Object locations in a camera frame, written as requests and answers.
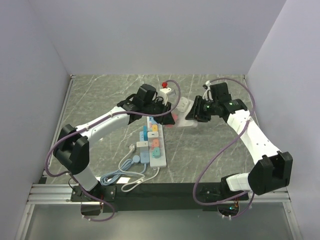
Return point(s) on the white square plug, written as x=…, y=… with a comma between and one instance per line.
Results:
x=184, y=105

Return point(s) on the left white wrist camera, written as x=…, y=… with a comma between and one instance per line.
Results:
x=165, y=92

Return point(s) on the blue power strip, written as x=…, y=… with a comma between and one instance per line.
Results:
x=144, y=149

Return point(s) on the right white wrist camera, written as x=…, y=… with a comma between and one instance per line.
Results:
x=207, y=93

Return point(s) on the blue plug on strip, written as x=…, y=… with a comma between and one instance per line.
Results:
x=152, y=121

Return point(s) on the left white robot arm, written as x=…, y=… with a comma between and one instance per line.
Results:
x=74, y=143

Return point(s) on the coral plug on strip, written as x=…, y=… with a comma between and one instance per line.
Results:
x=155, y=143

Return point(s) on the black base bar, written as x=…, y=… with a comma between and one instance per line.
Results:
x=167, y=196

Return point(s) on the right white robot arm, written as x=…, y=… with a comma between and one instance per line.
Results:
x=272, y=167

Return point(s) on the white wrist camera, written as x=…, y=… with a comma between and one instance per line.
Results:
x=165, y=92
x=207, y=93

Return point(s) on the pink square plug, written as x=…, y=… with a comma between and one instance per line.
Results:
x=175, y=118

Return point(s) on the white adapter on blue strip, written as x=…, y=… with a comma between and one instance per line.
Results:
x=142, y=144

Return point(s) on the yellow plug on strip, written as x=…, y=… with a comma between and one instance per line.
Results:
x=154, y=128

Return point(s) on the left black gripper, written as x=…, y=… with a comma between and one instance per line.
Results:
x=165, y=119

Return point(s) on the white triangular socket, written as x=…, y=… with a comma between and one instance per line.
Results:
x=181, y=121

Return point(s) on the aluminium frame rail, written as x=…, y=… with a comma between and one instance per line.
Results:
x=50, y=194

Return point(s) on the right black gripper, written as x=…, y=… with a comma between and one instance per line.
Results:
x=196, y=113

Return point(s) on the teal plug on strip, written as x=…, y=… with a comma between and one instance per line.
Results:
x=156, y=153

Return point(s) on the white power strip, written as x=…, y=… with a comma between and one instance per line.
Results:
x=162, y=161

